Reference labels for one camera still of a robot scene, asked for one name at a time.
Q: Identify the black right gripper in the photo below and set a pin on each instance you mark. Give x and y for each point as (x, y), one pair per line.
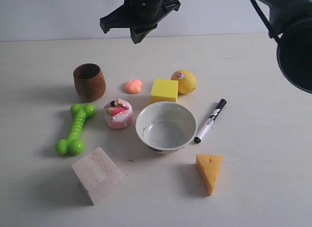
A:
(139, 16)

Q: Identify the small orange peach toy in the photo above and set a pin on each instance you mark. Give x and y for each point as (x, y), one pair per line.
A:
(133, 86)

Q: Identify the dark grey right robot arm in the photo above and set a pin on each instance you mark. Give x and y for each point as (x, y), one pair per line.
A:
(289, 23)

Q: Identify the yellow foam cube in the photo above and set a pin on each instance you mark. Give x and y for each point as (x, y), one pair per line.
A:
(164, 90)

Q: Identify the brown wooden cup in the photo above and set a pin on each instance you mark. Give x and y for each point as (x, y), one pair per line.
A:
(89, 82)

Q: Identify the yellow lemon with sticker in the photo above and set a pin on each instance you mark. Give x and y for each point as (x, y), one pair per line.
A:
(187, 82)

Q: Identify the pink strawberry cake toy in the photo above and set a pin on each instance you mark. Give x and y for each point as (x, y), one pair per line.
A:
(118, 114)

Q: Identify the white speckled ceramic bowl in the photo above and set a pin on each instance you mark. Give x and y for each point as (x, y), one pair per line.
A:
(166, 127)

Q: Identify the black and white marker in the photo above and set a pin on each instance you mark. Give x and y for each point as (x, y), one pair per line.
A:
(209, 122)

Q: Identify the green plastic bone toy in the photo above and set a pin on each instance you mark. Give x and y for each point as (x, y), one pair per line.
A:
(72, 143)

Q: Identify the light wooden block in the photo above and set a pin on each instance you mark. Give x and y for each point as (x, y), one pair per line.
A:
(97, 174)

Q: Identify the yellow cheese wedge toy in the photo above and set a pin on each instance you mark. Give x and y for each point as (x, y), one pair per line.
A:
(209, 167)

